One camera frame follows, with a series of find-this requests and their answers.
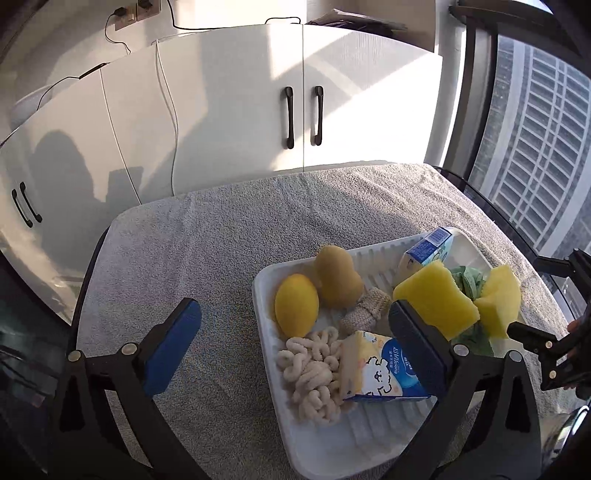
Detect black power cable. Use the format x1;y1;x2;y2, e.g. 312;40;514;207
0;0;303;149

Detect wall power outlet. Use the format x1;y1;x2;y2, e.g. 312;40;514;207
114;0;161;31

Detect green cloth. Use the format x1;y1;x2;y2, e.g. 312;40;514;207
451;266;494;357

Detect yellow sponge block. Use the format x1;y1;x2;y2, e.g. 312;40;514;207
393;260;480;340

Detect black side cabinet handle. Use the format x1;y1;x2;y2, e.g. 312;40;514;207
19;182;43;223

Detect black cabinet handle right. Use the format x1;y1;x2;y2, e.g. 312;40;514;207
312;85;325;146

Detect white cabinet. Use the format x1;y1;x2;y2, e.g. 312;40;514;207
1;24;443;322

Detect tan potato toy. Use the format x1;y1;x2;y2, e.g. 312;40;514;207
314;245;363;309

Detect white hanging cable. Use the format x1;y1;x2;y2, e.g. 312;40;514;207
151;38;181;197

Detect beige knitted roll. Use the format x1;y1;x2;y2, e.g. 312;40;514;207
339;288;392;335

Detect cream chunky yarn bundle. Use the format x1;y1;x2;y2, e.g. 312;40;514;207
276;326;344;425

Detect yellow lemon toy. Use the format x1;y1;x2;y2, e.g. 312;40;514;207
274;273;320;338

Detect black cabinet handle left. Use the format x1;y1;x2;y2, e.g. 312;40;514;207
283;86;294;149

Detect white ribbed plastic tray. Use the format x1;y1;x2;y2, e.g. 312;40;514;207
252;226;493;479

